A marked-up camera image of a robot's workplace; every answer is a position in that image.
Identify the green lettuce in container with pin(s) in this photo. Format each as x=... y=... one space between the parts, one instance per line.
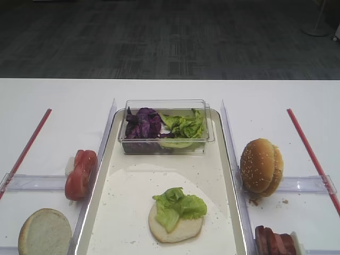
x=183 y=127

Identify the green lettuce leaf on bun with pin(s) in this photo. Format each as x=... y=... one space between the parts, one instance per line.
x=174 y=205

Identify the standing tomato slices stack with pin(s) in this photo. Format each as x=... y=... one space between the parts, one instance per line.
x=76 y=185

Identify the white tomato stopper block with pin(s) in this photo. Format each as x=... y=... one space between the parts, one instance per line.
x=69 y=166

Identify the meat patty slices stack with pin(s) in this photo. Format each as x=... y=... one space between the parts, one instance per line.
x=269 y=242

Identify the clear plastic container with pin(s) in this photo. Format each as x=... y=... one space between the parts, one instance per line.
x=165 y=127

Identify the purple cabbage leaves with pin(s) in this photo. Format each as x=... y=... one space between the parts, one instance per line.
x=145 y=124

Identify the bottom bun on tray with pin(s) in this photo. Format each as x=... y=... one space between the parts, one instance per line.
x=185 y=228

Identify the sesame burger buns stack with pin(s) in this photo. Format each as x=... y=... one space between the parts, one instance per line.
x=261 y=167

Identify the white metal tray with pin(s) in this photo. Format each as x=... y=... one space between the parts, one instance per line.
x=130 y=182

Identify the right long clear divider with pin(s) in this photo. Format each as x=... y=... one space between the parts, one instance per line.
x=249 y=243

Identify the long clear divider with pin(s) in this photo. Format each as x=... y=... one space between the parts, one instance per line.
x=82 y=233
x=249 y=243

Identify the left red strip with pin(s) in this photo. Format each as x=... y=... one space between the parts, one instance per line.
x=26 y=151

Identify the red strip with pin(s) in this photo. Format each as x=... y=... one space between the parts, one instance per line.
x=313 y=156
x=26 y=151

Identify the left long clear divider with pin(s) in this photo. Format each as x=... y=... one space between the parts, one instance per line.
x=82 y=233

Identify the bun half standing left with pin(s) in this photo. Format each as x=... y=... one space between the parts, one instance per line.
x=46 y=231

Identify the white floor stand base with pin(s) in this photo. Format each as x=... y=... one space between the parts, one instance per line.
x=317 y=30

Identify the white patty stopper block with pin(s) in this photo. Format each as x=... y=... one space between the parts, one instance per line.
x=299 y=247

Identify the right red strip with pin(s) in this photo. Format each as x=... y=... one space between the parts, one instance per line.
x=313 y=156

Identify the clear rail upper right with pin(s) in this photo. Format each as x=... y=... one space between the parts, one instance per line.
x=307 y=184

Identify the clear rail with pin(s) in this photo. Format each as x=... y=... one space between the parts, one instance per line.
x=307 y=184
x=22 y=182
x=322 y=252

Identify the clear rail upper left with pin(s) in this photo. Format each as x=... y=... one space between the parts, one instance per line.
x=22 y=182

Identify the clear rail lower right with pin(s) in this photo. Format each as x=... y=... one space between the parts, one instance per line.
x=322 y=252

